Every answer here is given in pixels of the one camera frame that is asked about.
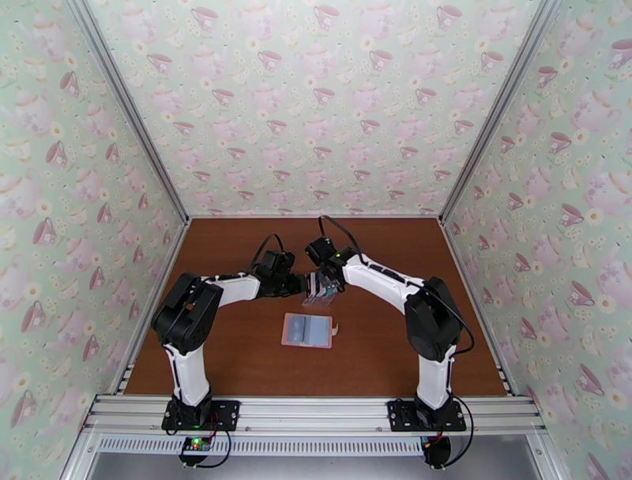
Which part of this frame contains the clear acrylic card stand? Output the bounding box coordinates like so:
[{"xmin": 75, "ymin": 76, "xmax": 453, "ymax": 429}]
[{"xmin": 301, "ymin": 281, "xmax": 339, "ymax": 309}]

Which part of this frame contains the pink card holder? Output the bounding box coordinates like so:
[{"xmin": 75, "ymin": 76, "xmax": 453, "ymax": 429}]
[{"xmin": 280, "ymin": 312, "xmax": 342, "ymax": 352}]

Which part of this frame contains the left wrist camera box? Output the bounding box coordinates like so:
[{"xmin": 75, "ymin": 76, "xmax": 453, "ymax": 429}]
[{"xmin": 260, "ymin": 249, "xmax": 296, "ymax": 272}]

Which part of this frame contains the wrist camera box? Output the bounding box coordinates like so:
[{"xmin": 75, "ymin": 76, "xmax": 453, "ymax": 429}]
[
  {"xmin": 260, "ymin": 249, "xmax": 296, "ymax": 272},
  {"xmin": 305, "ymin": 238, "xmax": 338, "ymax": 263}
]

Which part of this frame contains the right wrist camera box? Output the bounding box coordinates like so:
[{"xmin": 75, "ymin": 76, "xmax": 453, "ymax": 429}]
[{"xmin": 305, "ymin": 238, "xmax": 338, "ymax": 263}]

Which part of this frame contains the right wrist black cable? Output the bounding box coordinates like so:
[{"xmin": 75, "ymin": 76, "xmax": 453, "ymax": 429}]
[{"xmin": 318, "ymin": 215, "xmax": 367, "ymax": 260}]

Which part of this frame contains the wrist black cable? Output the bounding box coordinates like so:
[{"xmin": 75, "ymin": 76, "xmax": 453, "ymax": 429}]
[
  {"xmin": 318, "ymin": 215, "xmax": 367, "ymax": 260},
  {"xmin": 248, "ymin": 232, "xmax": 287, "ymax": 272}
]

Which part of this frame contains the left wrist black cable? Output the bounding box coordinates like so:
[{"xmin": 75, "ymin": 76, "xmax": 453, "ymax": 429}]
[{"xmin": 248, "ymin": 232, "xmax": 287, "ymax": 272}]

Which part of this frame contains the aluminium table end rail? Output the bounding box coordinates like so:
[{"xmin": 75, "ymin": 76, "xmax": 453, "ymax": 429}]
[{"xmin": 189, "ymin": 213, "xmax": 442, "ymax": 220}]

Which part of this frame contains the aluminium table side rail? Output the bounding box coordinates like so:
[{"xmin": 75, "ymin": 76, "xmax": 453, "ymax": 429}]
[
  {"xmin": 440, "ymin": 219, "xmax": 516, "ymax": 397},
  {"xmin": 112, "ymin": 219, "xmax": 192, "ymax": 396}
]

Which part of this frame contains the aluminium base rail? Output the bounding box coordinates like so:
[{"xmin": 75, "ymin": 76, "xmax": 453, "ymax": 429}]
[{"xmin": 82, "ymin": 394, "xmax": 548, "ymax": 437}]

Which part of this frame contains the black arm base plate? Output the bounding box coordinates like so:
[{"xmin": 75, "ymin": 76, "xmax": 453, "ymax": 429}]
[
  {"xmin": 386, "ymin": 399, "xmax": 468, "ymax": 433},
  {"xmin": 161, "ymin": 399, "xmax": 242, "ymax": 432}
]

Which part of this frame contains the perforated metal cable tray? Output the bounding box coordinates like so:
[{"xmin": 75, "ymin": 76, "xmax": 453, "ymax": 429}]
[{"xmin": 96, "ymin": 433, "xmax": 431, "ymax": 457}]

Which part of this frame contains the black power cable loop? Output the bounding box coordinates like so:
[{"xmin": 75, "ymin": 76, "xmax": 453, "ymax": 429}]
[
  {"xmin": 194, "ymin": 429, "xmax": 233, "ymax": 470},
  {"xmin": 442, "ymin": 396, "xmax": 475, "ymax": 469}
]

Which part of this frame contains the green circuit board on mount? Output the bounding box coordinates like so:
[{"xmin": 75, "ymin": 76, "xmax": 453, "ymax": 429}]
[{"xmin": 179, "ymin": 435, "xmax": 213, "ymax": 467}]

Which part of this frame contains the black round controller mount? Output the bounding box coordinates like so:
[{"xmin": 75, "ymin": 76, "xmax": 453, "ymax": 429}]
[{"xmin": 420, "ymin": 435, "xmax": 452, "ymax": 469}]

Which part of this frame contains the aluminium frame post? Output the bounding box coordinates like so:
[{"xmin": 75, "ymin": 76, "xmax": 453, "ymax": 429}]
[
  {"xmin": 438, "ymin": 0, "xmax": 565, "ymax": 224},
  {"xmin": 66, "ymin": 0, "xmax": 191, "ymax": 223}
]

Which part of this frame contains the aluminium frame leg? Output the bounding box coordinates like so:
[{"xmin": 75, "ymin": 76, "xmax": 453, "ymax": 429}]
[
  {"xmin": 525, "ymin": 428, "xmax": 571, "ymax": 480},
  {"xmin": 58, "ymin": 428, "xmax": 102, "ymax": 480}
]

